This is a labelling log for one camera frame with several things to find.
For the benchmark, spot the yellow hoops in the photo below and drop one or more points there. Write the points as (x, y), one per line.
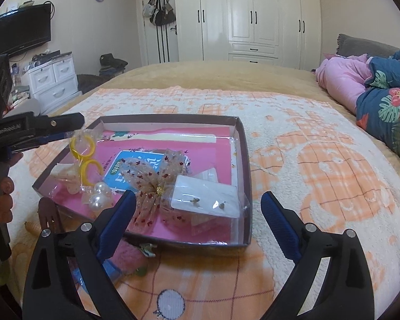
(81, 148)

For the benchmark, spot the dark bag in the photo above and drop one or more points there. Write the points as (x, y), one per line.
(88, 83)

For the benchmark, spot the small blue box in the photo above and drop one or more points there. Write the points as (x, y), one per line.
(111, 270)

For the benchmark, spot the brown hair claw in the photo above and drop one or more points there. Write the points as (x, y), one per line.
(51, 215)

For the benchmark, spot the white door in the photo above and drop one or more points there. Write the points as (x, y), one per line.
(143, 46)

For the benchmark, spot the brown cardboard box tray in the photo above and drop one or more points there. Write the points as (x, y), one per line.
(245, 190)

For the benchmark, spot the beige lace bow hair clip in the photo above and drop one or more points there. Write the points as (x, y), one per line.
(150, 186)

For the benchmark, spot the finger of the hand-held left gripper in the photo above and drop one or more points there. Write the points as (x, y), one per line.
(50, 138)
(60, 121)

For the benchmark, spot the white drawer cabinet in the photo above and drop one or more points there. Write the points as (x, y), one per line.
(56, 80)

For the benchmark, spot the bed with yellow sheet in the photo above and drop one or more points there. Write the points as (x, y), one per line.
(220, 73)

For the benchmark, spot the white earring card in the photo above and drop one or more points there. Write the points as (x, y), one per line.
(203, 196)

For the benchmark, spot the pink fluffy pompom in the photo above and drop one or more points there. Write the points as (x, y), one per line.
(126, 256)

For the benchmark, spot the peach patterned blanket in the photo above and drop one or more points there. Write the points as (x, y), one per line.
(303, 173)

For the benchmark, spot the green hair clip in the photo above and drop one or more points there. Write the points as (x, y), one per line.
(148, 250)

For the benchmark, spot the hanging bags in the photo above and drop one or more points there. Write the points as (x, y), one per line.
(160, 11)

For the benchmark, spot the grey quilted headboard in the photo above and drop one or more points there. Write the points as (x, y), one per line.
(360, 45)

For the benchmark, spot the pearl earrings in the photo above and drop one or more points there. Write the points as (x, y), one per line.
(98, 198)

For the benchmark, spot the blue floral quilt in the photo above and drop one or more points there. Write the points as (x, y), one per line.
(390, 106)

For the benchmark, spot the pink quilt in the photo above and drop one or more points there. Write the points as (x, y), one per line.
(340, 80)

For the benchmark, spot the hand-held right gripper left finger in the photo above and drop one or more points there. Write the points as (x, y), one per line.
(116, 220)

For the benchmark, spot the person's left hand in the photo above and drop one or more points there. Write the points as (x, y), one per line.
(5, 203)

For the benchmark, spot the black television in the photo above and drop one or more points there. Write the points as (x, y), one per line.
(21, 30)

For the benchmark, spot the black clothes pile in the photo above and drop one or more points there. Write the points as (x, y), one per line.
(113, 63)

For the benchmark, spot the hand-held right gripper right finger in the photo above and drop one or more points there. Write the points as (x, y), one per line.
(280, 223)

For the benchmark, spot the white wardrobe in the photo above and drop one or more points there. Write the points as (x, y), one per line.
(240, 16)

